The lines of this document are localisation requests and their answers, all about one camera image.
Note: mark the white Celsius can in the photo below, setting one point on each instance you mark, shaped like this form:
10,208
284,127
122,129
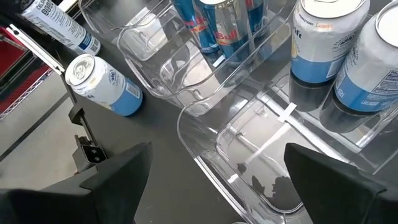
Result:
62,28

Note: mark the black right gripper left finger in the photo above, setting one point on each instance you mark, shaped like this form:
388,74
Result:
109,193

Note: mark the red storage rack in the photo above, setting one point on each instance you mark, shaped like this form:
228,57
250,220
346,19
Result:
12,56

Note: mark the clear plastic bin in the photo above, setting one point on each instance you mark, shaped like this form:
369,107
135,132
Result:
264,174
146,34
174,71

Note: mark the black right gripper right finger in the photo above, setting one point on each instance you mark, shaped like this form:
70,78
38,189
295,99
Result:
329,193

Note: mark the blue silver Red Bull can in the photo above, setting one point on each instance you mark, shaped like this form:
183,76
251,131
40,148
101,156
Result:
199,28
231,34
258,15

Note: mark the black metal table frame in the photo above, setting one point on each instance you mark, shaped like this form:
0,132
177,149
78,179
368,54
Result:
76,115

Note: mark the black table-level camera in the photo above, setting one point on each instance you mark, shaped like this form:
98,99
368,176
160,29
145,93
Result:
93,154

